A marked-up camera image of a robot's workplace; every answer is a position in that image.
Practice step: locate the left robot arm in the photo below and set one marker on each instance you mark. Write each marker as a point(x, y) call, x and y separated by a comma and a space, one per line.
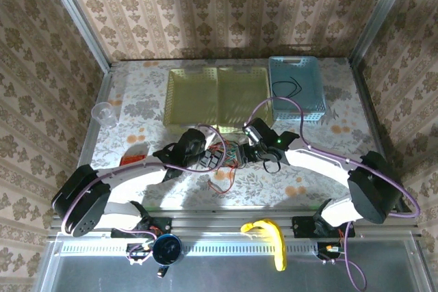
point(102, 177)

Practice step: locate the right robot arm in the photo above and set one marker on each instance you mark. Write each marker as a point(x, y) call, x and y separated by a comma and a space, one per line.
point(321, 162)

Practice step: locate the blue plastic basket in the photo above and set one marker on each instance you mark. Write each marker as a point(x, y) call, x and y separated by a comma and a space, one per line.
point(296, 100)

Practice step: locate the yellow plastic basket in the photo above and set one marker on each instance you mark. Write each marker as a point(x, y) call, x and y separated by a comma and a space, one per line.
point(191, 95)
point(243, 95)

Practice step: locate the red component box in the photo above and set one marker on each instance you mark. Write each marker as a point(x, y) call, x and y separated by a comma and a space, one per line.
point(134, 160)

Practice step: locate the clear plastic cup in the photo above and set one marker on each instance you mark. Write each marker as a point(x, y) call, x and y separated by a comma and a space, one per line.
point(104, 114)

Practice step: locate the dark blue round cup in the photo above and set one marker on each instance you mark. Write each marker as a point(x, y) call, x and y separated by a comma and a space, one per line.
point(167, 249)

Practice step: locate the aluminium frame rail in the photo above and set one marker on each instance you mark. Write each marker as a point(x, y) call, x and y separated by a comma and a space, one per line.
point(222, 218)

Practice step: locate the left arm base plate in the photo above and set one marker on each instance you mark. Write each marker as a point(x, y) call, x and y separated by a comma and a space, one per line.
point(155, 225)

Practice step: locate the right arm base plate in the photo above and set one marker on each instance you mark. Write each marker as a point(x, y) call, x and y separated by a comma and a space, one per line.
point(304, 225)

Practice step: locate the aluminium frame post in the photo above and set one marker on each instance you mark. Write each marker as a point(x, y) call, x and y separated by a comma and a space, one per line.
point(380, 11)
point(78, 15)

